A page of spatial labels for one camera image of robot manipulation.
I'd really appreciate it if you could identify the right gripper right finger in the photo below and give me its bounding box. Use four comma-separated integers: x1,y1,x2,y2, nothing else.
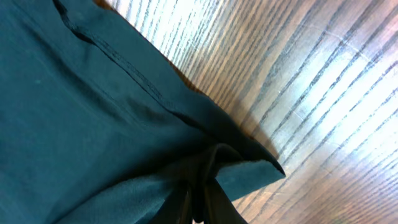
204,180,248,224

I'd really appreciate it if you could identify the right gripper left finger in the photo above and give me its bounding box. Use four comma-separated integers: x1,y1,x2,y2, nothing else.
149,184,193,224

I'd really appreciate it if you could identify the dark teal t-shirt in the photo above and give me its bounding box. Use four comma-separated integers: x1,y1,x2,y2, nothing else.
1,1,285,223

